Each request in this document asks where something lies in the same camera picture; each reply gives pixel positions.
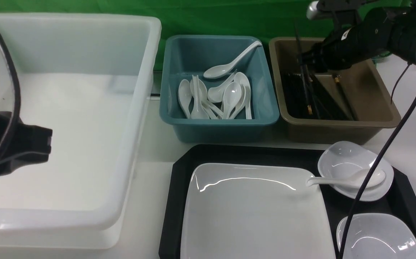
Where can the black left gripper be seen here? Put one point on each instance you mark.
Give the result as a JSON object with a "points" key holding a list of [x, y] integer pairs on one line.
{"points": [[31, 144]]}

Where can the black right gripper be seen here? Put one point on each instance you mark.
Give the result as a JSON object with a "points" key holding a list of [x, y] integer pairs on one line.
{"points": [[345, 47]]}

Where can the black chopstick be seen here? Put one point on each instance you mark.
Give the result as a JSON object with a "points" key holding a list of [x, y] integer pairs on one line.
{"points": [[313, 97], [302, 70]]}

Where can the white bowl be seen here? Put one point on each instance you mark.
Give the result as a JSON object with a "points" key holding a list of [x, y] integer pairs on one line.
{"points": [[379, 236], [344, 158]]}

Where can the white ceramic soup spoon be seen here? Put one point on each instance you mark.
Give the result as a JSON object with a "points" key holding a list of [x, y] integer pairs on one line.
{"points": [[354, 181]]}

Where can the large white square plate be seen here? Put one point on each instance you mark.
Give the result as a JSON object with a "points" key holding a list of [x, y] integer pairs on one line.
{"points": [[240, 211]]}

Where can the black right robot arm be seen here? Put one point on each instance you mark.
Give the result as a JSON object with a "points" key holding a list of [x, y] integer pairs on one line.
{"points": [[404, 34]]}

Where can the brown plastic bin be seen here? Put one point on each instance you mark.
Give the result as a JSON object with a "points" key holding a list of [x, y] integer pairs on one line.
{"points": [[359, 91]]}

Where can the black chopsticks pile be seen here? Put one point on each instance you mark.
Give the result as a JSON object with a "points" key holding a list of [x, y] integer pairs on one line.
{"points": [[296, 103]]}

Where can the green backdrop cloth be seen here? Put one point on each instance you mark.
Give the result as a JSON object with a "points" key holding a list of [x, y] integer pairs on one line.
{"points": [[262, 19]]}

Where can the large white plastic bin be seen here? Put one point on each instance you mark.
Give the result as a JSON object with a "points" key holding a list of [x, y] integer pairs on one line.
{"points": [[88, 78]]}

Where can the white spoon far right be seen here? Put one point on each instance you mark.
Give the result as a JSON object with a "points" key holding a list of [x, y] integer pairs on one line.
{"points": [[245, 101]]}

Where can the white spoon bowl up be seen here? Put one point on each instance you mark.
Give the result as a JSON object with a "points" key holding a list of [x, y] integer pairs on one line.
{"points": [[231, 97]]}

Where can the white spoon leaning in bin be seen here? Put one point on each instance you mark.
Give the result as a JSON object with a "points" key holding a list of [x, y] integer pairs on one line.
{"points": [[221, 70]]}

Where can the teal plastic bin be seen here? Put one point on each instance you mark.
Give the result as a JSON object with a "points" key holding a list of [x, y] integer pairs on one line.
{"points": [[188, 55]]}

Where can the white spoon centre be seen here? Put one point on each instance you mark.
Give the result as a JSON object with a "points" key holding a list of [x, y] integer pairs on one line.
{"points": [[215, 94]]}

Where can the white spoon far left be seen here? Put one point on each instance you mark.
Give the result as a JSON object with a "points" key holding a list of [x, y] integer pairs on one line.
{"points": [[185, 97]]}

